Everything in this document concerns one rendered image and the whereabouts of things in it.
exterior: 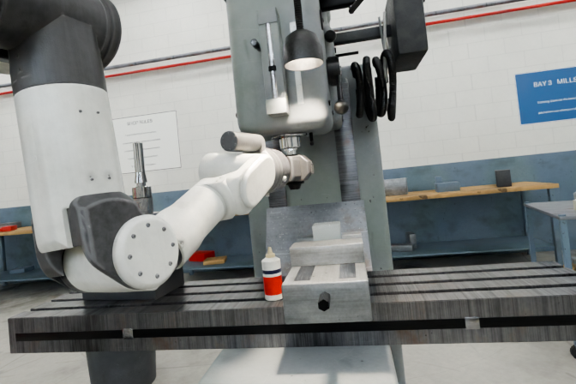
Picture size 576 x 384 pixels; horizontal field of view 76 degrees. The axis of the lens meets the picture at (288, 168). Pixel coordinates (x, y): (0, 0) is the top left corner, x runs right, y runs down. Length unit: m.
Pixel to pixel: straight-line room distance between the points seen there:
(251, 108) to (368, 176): 0.55
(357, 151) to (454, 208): 4.06
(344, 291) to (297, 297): 0.08
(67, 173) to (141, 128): 5.53
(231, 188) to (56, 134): 0.24
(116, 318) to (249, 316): 0.30
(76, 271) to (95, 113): 0.17
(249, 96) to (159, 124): 5.04
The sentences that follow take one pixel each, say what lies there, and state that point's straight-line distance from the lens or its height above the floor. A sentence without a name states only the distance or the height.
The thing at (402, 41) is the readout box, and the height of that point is 1.55.
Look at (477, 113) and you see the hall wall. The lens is 5.33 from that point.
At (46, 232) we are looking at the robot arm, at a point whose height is 1.18.
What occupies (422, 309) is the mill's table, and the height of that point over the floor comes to 0.94.
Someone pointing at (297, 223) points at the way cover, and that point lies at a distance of 1.20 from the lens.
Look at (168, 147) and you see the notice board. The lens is 5.71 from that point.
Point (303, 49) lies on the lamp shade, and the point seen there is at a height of 1.43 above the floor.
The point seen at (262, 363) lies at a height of 0.88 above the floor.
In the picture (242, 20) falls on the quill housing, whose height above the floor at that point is 1.55.
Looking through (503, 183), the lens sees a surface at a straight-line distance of 4.67.
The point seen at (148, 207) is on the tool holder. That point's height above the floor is 1.17.
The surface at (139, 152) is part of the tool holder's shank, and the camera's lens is 1.01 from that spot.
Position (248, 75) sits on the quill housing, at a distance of 0.80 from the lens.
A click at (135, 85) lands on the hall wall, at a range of 6.11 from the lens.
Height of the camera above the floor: 1.21
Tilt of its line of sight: 2 degrees up
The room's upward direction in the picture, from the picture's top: 6 degrees counter-clockwise
